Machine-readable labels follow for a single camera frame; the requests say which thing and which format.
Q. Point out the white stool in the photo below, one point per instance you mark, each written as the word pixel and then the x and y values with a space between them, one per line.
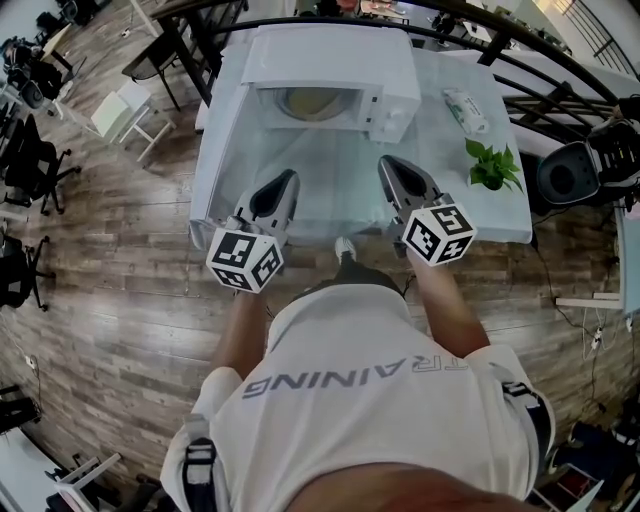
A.
pixel 112 112

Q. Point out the white desk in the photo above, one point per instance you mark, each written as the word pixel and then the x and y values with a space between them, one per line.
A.
pixel 20 475

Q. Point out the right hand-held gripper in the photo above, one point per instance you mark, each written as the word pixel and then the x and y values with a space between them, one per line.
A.
pixel 437 232

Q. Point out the black round-backed chair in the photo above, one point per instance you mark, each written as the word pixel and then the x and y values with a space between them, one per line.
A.
pixel 567 175

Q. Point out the person's white shoe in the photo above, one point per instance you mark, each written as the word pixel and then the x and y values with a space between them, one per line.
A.
pixel 345 248

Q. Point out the white tablecloth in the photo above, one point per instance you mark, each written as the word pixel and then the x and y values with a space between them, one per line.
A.
pixel 440 165

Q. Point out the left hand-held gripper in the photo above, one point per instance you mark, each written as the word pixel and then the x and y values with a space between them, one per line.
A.
pixel 242 257

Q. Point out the black mesh chair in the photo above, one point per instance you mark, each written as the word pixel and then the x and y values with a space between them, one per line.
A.
pixel 150 67

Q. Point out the round glass microwave plate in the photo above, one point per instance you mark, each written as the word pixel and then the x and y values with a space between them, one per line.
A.
pixel 312 102

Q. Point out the person's black trousers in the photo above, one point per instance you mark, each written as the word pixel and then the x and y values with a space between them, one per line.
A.
pixel 355 275

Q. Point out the white microwave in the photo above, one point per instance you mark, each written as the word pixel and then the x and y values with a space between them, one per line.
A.
pixel 330 55

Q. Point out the black metal railing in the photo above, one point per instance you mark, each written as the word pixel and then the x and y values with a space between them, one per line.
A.
pixel 492 50

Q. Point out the person's left forearm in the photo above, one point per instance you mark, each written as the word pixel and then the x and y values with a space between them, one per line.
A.
pixel 242 330

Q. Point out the person's white printed shirt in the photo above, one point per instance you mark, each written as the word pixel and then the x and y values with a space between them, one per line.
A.
pixel 360 395

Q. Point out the white power strip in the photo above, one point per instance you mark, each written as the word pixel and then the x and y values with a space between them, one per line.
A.
pixel 596 341

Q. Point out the small green potted plant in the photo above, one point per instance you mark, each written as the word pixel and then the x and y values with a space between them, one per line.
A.
pixel 492 167

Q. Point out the person's right forearm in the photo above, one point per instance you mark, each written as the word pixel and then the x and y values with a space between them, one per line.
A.
pixel 447 305

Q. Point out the black office chair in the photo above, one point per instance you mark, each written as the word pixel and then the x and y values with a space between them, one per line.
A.
pixel 30 165
pixel 15 280

